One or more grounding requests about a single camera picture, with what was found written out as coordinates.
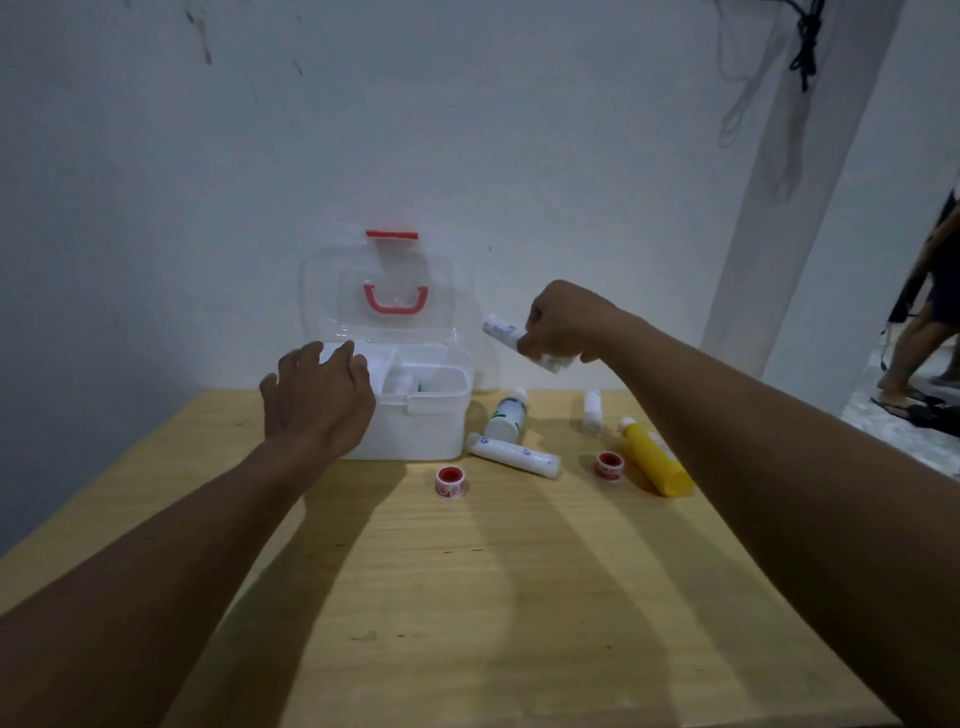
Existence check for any white plastic first aid box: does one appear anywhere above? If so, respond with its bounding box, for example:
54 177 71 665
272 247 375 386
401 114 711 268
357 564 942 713
297 229 476 462

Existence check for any yellow plastic bottle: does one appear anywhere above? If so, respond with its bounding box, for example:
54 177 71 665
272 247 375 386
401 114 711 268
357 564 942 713
616 417 696 499

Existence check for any person's left forearm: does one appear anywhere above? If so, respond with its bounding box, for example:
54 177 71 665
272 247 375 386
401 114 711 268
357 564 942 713
0 438 333 728

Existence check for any white bottle with green label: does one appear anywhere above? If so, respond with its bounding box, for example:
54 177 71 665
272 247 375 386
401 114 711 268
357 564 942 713
483 387 531 446

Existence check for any person's right hand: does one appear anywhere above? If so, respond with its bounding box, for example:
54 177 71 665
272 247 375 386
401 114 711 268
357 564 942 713
516 280 640 369

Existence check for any person's left hand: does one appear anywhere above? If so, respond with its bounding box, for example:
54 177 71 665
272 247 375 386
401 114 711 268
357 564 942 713
259 340 377 460

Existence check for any person's right forearm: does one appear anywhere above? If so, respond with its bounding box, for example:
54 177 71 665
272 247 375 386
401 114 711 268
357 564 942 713
600 312 960 728

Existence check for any black hanging cable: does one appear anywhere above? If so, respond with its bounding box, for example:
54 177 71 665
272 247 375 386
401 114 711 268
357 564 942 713
772 0 828 94

